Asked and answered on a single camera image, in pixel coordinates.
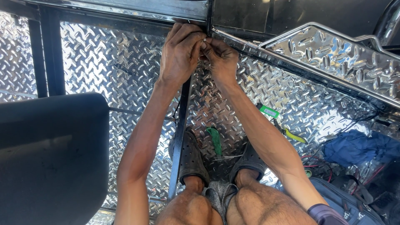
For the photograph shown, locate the person's right hand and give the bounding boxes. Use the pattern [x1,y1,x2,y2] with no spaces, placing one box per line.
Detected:
[199,37,240,85]

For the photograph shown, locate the black metal frame posts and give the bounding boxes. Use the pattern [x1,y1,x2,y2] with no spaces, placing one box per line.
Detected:
[27,6,67,98]

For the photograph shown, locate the green-handled screwdriver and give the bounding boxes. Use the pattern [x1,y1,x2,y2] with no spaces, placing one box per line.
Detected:
[206,126,243,162]

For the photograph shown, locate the thin black metal bar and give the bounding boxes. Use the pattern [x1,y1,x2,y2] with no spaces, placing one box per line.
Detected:
[167,75,194,202]

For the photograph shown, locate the black perforated clog shoe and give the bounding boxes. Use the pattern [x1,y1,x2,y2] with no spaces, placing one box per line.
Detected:
[229,142,268,185]
[169,130,211,188]

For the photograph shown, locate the chrome diamond plate step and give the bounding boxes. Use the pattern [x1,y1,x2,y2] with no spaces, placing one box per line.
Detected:
[212,22,400,110]

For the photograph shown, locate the person's left hand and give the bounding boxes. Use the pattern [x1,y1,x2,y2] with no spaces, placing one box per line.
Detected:
[158,22,207,87]

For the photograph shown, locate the green tagged tool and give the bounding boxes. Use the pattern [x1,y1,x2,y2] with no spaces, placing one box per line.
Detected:
[256,103,280,119]

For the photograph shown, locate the person's right leg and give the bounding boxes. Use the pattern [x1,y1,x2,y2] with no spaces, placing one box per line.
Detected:
[226,169,317,225]

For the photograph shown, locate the black seat cushion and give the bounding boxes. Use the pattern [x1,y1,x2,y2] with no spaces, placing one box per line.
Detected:
[0,92,110,225]

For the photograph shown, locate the person's leg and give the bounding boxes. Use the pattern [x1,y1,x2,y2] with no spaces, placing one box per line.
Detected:
[155,175,224,225]
[226,169,317,225]

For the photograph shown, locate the chrome rail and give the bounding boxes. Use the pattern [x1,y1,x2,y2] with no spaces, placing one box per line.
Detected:
[19,0,209,23]

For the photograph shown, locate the blue cloth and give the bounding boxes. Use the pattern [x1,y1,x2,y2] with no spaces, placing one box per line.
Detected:
[322,129,400,169]

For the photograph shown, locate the red wires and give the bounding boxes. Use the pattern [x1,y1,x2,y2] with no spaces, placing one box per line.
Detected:
[300,155,334,184]

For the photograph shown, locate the grey-blue tool bag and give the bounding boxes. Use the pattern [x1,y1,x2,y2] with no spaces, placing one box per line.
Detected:
[309,176,389,225]

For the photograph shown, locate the grey shorts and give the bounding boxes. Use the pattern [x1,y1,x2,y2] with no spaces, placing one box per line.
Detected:
[202,181,239,225]

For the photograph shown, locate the black vertical post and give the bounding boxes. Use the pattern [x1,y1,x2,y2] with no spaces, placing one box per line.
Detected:
[206,0,215,35]

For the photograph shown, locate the purple shirt sleeve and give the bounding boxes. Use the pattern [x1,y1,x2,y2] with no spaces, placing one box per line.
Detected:
[307,203,350,225]

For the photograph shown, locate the person's left leg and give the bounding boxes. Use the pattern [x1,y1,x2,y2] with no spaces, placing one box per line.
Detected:
[155,175,224,225]

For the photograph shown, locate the black cable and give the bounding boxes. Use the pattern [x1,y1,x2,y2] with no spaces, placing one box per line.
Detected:
[328,111,380,138]

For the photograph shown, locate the yellow-handled pliers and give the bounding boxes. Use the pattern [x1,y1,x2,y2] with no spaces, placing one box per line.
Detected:
[273,119,307,144]

